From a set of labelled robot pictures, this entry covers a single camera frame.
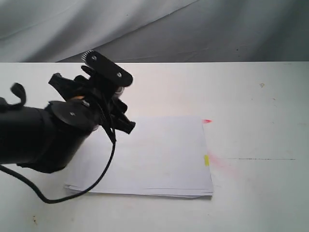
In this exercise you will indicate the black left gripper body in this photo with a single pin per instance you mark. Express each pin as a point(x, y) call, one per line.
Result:
point(86, 112)

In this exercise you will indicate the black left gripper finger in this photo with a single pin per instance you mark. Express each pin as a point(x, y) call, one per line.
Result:
point(67, 88)
point(121, 122)

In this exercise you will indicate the white spray paint can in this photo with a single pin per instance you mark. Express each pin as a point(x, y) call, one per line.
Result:
point(119, 92)

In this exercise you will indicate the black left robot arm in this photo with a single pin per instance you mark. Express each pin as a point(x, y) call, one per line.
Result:
point(47, 139)

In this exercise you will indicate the white paper stack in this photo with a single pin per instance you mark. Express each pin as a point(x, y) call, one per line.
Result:
point(163, 156)

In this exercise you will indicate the grey backdrop cloth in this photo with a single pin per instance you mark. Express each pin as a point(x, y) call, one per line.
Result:
point(155, 30)

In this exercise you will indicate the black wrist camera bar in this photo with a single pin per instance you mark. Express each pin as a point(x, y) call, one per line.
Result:
point(107, 68)

